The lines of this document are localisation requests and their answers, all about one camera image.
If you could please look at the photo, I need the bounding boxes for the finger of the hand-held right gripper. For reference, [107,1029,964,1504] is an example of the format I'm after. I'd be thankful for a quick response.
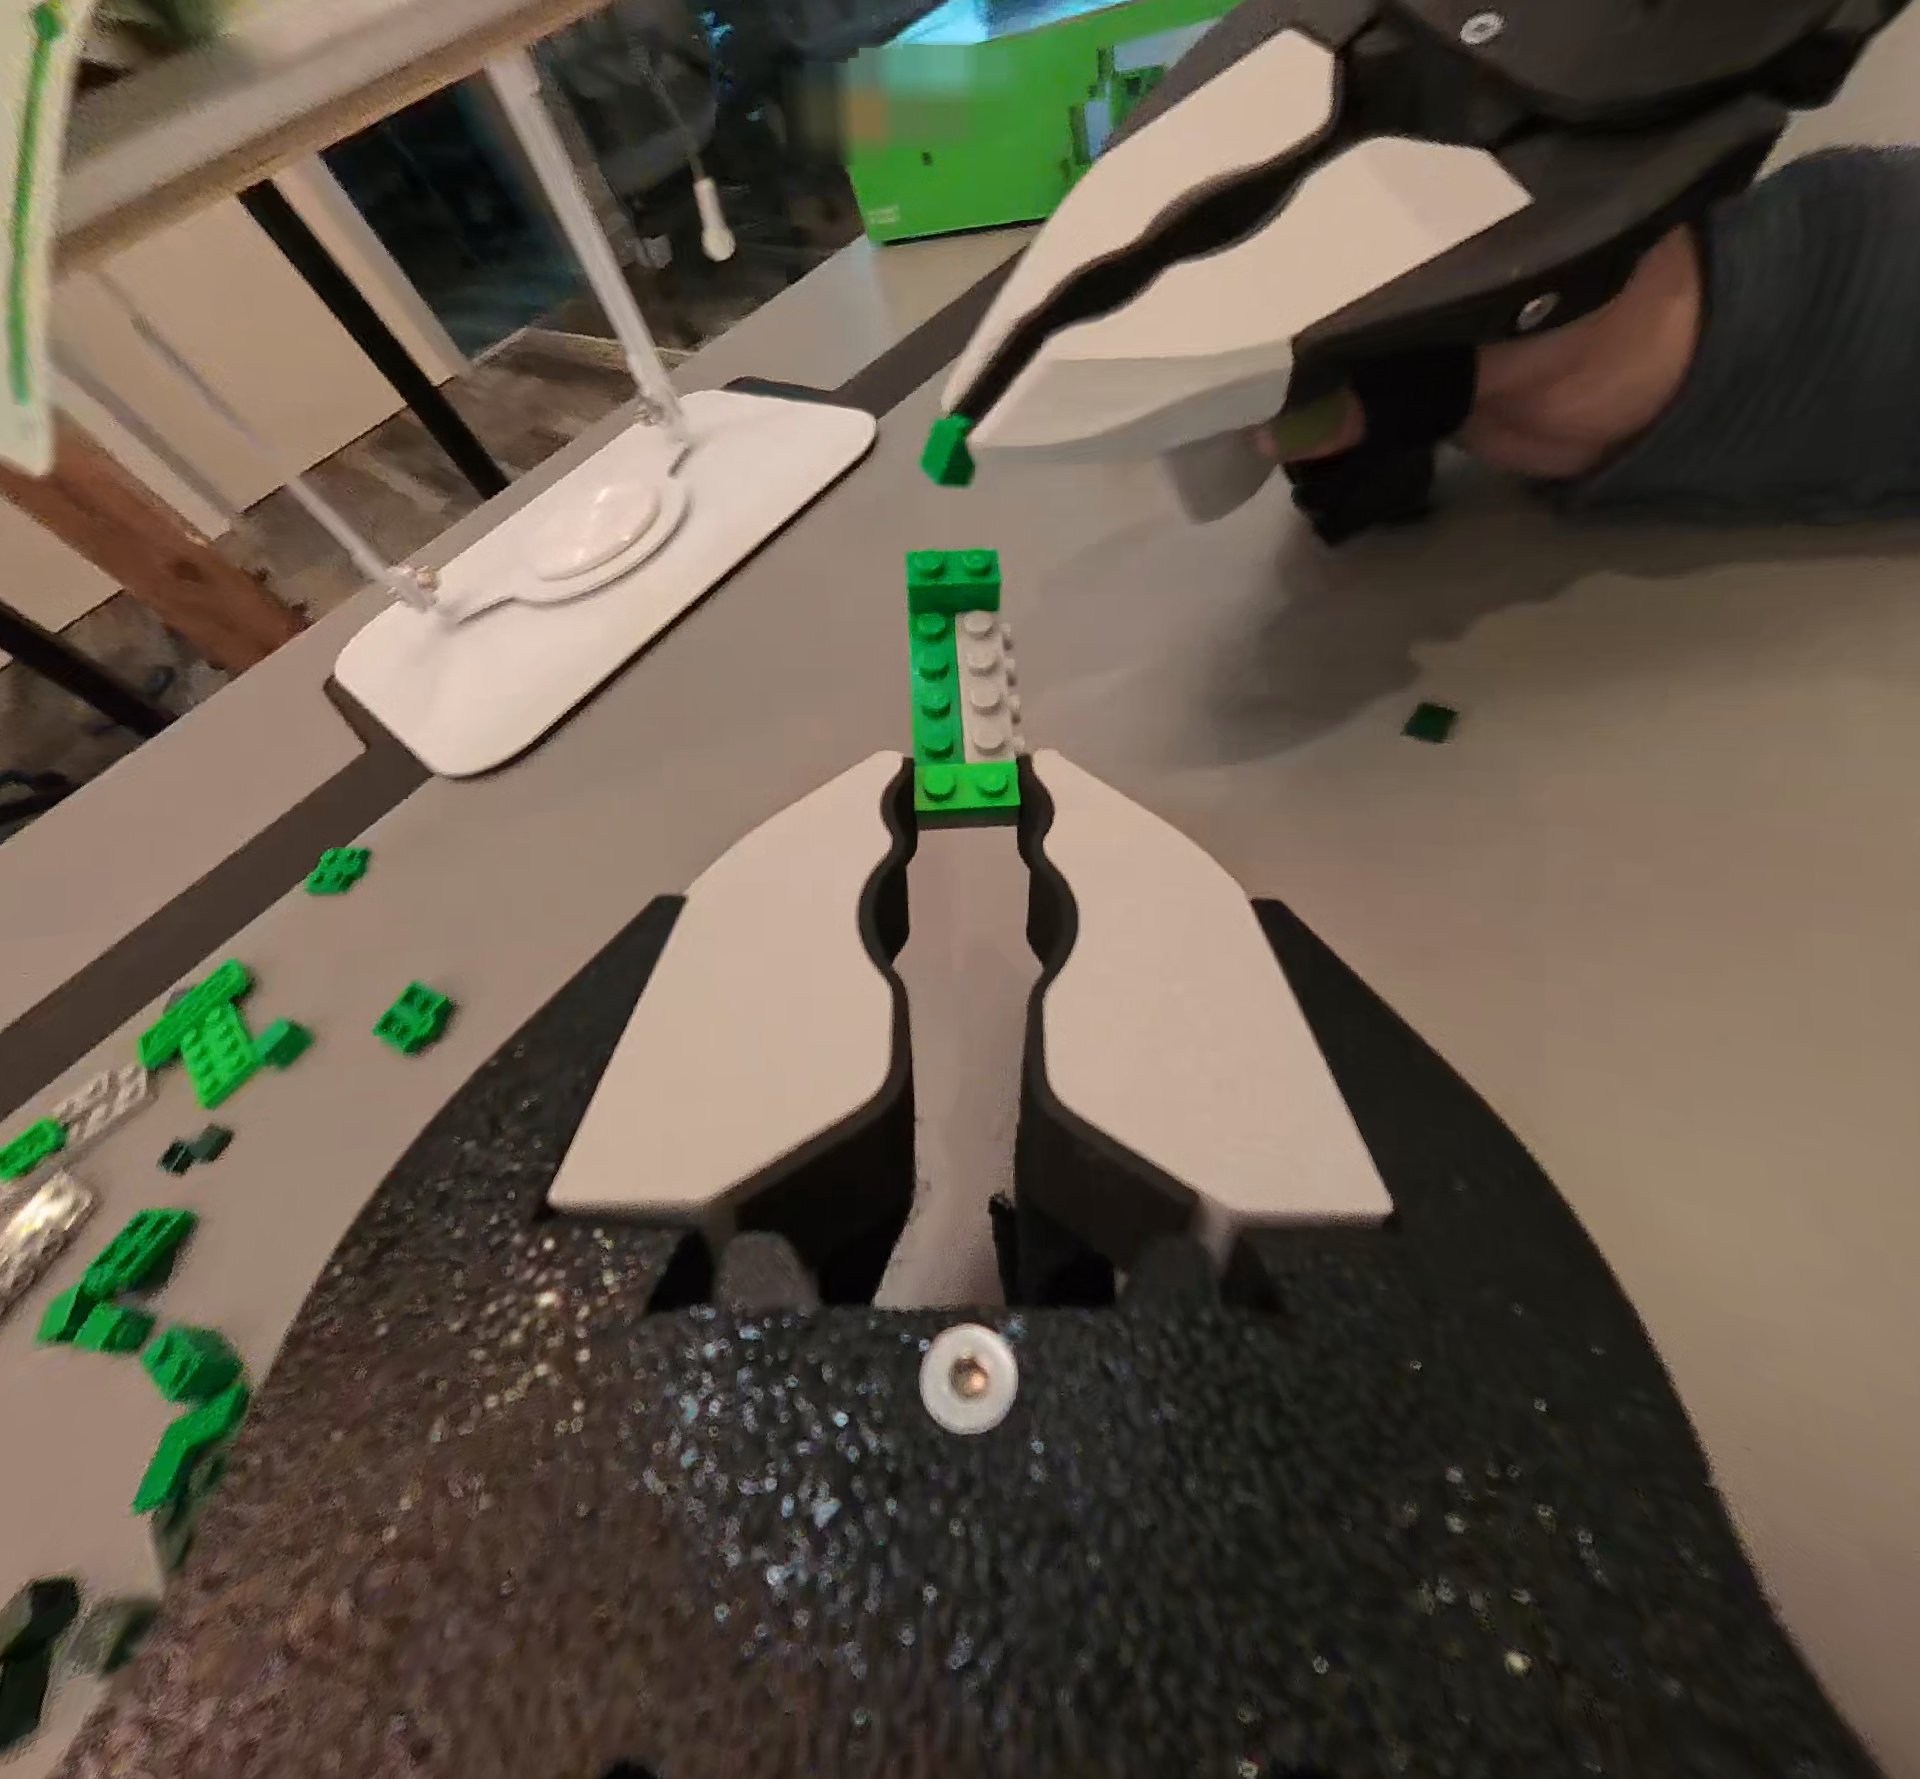
[971,137,1536,523]
[941,27,1340,419]

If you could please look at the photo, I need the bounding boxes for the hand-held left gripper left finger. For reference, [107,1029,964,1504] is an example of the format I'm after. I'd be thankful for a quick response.
[545,751,917,1228]

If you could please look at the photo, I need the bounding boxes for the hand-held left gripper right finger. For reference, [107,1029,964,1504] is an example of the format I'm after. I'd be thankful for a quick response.
[1020,749,1398,1234]

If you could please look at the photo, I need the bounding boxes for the green and grey brick assembly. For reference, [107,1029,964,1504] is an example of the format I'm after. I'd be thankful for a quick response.
[904,547,1032,823]

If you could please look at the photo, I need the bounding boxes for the person's right forearm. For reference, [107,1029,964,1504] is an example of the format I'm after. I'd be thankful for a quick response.
[1560,147,1920,527]

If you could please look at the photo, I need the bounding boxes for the grey desk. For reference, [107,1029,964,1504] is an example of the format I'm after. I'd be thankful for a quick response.
[0,39,1920,1772]

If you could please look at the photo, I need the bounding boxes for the person's right hand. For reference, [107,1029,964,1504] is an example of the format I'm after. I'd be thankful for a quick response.
[1458,233,1712,479]

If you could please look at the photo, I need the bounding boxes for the green cardboard box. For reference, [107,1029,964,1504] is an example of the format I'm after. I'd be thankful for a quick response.
[842,0,1509,247]

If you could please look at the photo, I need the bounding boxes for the white stand base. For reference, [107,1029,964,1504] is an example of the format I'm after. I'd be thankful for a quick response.
[0,0,879,779]

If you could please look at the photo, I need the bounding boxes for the scattered green toy bricks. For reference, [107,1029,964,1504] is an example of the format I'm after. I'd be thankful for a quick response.
[0,845,460,1720]

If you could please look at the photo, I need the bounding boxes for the grey toy plate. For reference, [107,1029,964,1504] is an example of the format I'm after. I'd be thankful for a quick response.
[0,1170,100,1314]
[43,1059,156,1142]

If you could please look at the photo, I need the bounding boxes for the table with black legs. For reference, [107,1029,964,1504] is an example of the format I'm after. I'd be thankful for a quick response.
[0,143,515,745]

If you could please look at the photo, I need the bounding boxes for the white hanging cord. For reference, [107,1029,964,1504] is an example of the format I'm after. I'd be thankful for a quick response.
[681,83,739,263]

